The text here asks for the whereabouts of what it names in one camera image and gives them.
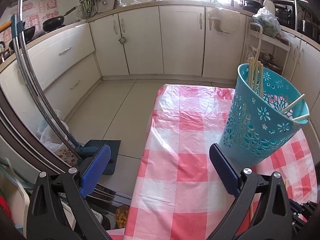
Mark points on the metal pole sponge mop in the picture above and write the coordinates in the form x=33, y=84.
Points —
x=86, y=151

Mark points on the white shelf cart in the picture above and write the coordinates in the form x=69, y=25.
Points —
x=280, y=41

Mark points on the small hanging metal cup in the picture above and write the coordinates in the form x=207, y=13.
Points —
x=121, y=40

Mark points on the red wall stickers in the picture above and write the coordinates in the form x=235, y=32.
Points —
x=48, y=6

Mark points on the white hanging door bin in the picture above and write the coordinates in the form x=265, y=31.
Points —
x=220, y=22

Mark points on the blue perforated plastic basket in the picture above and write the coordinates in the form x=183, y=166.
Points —
x=252, y=100

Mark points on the steel pot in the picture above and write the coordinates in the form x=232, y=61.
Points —
x=308, y=27

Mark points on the pale wooden chopstick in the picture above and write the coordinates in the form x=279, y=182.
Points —
x=302, y=117
x=295, y=101

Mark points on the dark pan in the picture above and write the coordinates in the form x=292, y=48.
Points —
x=270, y=62

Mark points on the red white checked tablecloth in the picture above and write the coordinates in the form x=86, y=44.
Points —
x=190, y=142

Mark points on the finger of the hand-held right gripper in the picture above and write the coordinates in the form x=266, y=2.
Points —
x=302, y=213

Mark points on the crumpled clear plastic bag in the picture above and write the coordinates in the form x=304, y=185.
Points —
x=50, y=140

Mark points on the cream drawer cabinet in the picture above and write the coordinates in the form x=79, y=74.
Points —
x=62, y=40

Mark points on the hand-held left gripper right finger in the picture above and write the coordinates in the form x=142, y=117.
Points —
x=223, y=172

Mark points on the green vegetables plastic bag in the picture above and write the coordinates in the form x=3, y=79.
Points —
x=266, y=22

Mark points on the floral patterned bag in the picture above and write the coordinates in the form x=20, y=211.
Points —
x=66, y=156

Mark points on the white plastic jug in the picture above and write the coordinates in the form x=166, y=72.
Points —
x=268, y=6

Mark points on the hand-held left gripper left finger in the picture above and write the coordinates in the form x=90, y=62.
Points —
x=96, y=170

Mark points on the dark floor mat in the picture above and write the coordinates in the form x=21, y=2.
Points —
x=113, y=155

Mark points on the hanging utensil rack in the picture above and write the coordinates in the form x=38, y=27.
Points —
x=90, y=2

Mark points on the cream cabinet row with doors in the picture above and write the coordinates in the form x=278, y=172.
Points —
x=182, y=37

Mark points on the bundle of wooden chopsticks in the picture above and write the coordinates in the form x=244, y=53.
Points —
x=250, y=72

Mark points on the colourful woven mat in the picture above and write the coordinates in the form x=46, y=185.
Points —
x=121, y=215

